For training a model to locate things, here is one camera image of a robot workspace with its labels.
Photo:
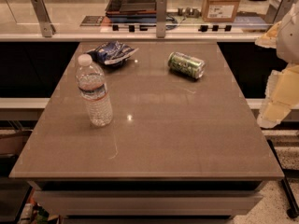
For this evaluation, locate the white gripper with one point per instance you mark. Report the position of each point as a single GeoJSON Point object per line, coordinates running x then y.
{"type": "Point", "coordinates": [289, 36]}

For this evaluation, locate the green soda can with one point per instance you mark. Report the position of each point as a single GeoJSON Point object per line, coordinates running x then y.
{"type": "Point", "coordinates": [187, 65]}

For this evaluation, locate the cardboard box with label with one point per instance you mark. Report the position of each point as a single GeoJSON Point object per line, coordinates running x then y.
{"type": "Point", "coordinates": [219, 10]}

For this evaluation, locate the grey table with drawers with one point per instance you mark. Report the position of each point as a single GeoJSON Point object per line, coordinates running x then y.
{"type": "Point", "coordinates": [177, 147]}

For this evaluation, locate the blue chip bag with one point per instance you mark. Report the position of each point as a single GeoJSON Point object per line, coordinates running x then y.
{"type": "Point", "coordinates": [112, 53]}

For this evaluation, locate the orange framed tablet tray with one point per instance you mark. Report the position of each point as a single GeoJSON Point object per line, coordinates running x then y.
{"type": "Point", "coordinates": [145, 8]}

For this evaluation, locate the clear plastic water bottle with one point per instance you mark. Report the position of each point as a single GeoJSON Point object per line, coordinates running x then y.
{"type": "Point", "coordinates": [92, 86]}

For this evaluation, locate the right metal glass bracket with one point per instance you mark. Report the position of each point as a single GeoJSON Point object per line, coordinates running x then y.
{"type": "Point", "coordinates": [277, 10]}

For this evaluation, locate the metal glass bracket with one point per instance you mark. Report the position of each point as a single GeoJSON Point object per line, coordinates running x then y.
{"type": "Point", "coordinates": [161, 18]}
{"type": "Point", "coordinates": [277, 10]}
{"type": "Point", "coordinates": [46, 26]}

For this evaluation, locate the middle metal glass bracket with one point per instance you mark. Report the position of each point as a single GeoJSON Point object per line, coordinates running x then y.
{"type": "Point", "coordinates": [161, 18]}

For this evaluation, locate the left metal glass bracket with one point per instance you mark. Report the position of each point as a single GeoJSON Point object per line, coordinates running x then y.
{"type": "Point", "coordinates": [46, 26]}

